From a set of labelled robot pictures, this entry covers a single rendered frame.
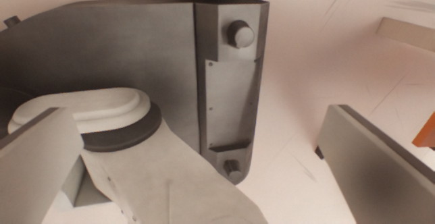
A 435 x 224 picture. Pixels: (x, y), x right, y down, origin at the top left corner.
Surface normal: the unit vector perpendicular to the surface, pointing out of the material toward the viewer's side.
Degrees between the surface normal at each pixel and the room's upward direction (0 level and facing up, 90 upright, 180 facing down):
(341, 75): 0
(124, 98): 90
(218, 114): 0
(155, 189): 90
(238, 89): 0
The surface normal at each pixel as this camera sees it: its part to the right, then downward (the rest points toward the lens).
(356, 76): 0.23, 0.50
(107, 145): 0.09, -0.24
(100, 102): 0.00, -0.86
